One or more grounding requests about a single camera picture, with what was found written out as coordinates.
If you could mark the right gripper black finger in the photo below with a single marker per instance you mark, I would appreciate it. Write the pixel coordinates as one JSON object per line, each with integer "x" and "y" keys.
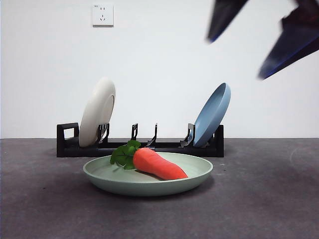
{"x": 223, "y": 17}
{"x": 294, "y": 42}

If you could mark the orange carrot with green leaves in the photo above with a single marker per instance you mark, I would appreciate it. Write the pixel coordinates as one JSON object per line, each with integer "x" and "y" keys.
{"x": 159, "y": 164}

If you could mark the light green plate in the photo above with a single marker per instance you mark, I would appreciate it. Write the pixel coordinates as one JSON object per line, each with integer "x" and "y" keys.
{"x": 149, "y": 188}

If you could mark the blue plate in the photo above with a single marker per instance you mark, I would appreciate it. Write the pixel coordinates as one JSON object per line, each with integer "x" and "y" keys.
{"x": 211, "y": 117}

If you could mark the cream white plate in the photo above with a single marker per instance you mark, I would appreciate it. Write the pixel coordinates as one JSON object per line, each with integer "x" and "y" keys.
{"x": 97, "y": 112}

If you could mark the black plate rack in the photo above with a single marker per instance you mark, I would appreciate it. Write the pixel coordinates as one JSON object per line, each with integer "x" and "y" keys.
{"x": 74, "y": 149}

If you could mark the white wall socket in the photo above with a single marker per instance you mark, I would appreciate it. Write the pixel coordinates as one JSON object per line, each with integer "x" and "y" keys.
{"x": 103, "y": 15}

